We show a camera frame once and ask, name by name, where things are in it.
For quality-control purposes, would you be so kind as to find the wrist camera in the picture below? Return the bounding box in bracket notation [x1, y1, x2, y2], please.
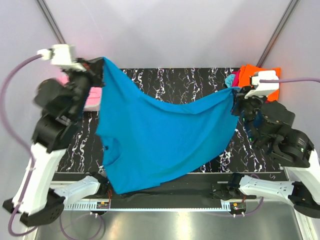
[244, 70, 280, 99]
[37, 44, 86, 72]

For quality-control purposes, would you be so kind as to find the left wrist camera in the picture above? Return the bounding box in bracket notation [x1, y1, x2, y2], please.
[37, 44, 86, 72]

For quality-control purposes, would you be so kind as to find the light blue folded t-shirt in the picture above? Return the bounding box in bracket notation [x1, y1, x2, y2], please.
[224, 73, 236, 88]

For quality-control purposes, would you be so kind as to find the magenta folded t-shirt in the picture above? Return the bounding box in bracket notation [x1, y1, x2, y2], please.
[231, 70, 241, 87]

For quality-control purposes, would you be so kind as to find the white plastic basket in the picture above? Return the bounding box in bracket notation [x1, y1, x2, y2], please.
[82, 87, 103, 113]

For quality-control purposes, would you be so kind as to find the pink t-shirt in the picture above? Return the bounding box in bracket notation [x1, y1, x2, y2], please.
[58, 76, 103, 107]

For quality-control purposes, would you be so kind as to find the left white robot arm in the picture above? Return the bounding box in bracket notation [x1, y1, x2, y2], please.
[2, 57, 108, 227]

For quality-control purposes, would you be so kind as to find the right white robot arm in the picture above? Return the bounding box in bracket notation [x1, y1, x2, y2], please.
[227, 86, 320, 219]

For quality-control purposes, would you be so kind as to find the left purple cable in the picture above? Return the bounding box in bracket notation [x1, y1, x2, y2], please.
[0, 54, 107, 240]

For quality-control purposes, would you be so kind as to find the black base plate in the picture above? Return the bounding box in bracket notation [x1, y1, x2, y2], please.
[78, 172, 257, 210]

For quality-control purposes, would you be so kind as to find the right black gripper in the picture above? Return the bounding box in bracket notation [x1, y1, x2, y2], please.
[228, 84, 266, 145]

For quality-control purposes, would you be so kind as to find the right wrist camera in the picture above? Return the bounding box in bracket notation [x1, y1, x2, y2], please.
[244, 70, 280, 99]

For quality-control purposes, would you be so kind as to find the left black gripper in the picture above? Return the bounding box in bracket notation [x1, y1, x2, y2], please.
[64, 57, 107, 119]

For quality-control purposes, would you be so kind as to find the orange folded t-shirt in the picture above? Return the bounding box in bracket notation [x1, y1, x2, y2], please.
[237, 64, 282, 87]

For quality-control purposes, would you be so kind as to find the aluminium rail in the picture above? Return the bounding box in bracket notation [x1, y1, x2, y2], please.
[33, 181, 306, 212]

